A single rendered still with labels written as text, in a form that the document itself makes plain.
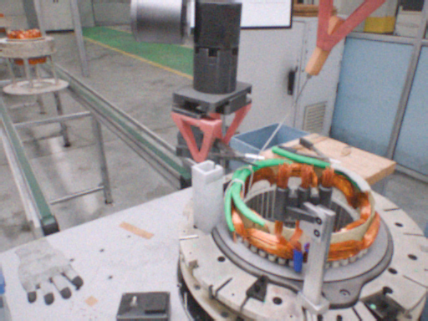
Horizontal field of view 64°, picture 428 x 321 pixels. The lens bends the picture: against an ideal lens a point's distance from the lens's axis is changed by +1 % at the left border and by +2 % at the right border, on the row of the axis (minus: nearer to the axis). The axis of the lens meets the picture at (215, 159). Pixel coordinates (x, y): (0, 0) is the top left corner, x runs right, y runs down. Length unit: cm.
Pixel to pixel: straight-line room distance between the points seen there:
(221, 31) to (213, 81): 6
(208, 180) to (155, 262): 51
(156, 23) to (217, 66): 8
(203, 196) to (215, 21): 20
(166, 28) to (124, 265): 62
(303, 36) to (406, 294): 236
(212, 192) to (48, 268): 57
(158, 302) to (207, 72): 47
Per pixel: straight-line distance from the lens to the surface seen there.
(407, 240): 51
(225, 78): 43
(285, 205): 31
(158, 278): 85
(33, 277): 91
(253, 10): 146
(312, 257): 34
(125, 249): 94
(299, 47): 266
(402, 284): 44
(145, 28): 43
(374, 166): 75
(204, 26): 42
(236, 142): 80
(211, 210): 43
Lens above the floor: 138
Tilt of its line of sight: 26 degrees down
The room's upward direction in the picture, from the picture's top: straight up
